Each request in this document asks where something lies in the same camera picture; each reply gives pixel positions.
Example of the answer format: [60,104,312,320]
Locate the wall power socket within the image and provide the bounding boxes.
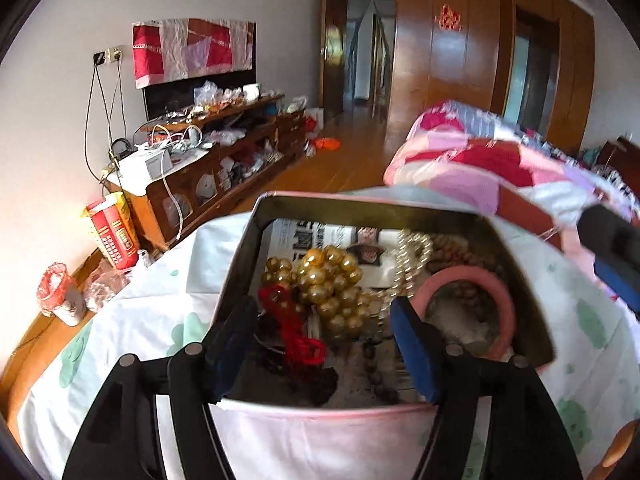
[93,47,122,66]

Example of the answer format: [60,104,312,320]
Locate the red double happiness sticker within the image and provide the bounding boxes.
[434,4,462,32]

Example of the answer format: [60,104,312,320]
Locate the patchwork pink quilt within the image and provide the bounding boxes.
[383,100,639,247]

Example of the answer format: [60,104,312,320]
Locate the brown wooden bead necklace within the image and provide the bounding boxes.
[424,233,507,311]

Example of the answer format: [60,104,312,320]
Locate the red patchwork tv cover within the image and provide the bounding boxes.
[132,18,255,90]

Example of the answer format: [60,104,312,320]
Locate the bin with red bag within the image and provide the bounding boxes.
[36,262,87,326]

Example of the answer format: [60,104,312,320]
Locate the gold pearl bead necklace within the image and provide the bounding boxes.
[261,244,374,338]

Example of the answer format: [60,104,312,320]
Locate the red yellow carton box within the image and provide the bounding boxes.
[81,192,140,270]

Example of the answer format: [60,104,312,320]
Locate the person's right hand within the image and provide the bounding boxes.
[587,419,639,480]

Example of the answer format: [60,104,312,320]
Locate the wooden bed headboard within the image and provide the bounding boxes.
[597,136,640,196]

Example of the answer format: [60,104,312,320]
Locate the black television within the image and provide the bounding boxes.
[140,39,257,118]

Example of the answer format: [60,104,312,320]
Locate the wooden wardrobe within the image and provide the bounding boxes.
[388,0,596,155]

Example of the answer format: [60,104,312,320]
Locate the white box device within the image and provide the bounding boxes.
[119,150,172,196]

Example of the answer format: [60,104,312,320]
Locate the pink jade bangle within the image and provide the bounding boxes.
[410,266,515,361]

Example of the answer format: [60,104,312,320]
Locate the wooden tv cabinet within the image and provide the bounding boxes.
[105,94,305,250]

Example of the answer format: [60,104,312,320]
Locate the white pearl necklace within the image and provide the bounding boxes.
[380,228,435,306]

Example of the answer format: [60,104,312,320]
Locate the pink biscuit tin box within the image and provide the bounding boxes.
[210,186,555,479]

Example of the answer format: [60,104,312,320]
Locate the wooden door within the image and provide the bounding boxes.
[321,0,347,122]

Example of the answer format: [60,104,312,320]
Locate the white mug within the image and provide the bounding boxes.
[243,84,262,102]

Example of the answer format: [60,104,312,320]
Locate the white green cloud tablecloth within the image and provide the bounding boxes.
[17,214,639,479]

